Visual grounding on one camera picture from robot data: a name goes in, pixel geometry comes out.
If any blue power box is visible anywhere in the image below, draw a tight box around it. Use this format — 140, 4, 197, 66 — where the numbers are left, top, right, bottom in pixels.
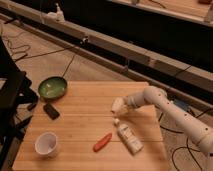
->
174, 99, 189, 111

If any wooden rail beam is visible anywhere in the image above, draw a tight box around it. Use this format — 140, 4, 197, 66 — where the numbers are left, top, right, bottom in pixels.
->
0, 0, 213, 93

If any white ceramic cup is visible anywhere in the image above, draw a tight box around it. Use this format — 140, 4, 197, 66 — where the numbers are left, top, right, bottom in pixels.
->
34, 132, 58, 158

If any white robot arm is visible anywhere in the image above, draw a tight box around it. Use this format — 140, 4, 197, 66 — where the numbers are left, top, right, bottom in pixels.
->
111, 86, 213, 157

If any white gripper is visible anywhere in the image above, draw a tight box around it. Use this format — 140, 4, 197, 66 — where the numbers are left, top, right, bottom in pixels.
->
115, 96, 137, 117

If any green bowl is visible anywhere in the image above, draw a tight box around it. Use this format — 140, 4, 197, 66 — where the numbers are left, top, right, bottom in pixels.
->
38, 76, 67, 100

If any black metal stand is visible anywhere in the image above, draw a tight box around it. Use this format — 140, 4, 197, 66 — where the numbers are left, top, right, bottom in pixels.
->
0, 36, 38, 171

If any white sponge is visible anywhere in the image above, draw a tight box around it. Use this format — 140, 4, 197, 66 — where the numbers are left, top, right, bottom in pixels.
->
111, 97, 125, 114

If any black floor cable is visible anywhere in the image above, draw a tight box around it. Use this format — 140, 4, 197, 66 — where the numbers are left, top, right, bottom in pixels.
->
156, 109, 213, 171

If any black rectangular block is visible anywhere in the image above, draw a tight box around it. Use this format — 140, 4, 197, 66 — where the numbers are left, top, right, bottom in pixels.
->
43, 103, 60, 120

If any white plastic bottle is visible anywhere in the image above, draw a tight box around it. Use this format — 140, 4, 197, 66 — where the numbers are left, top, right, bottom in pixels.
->
114, 118, 143, 155

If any white object on rail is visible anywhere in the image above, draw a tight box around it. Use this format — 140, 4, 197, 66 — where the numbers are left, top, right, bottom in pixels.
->
46, 4, 65, 22

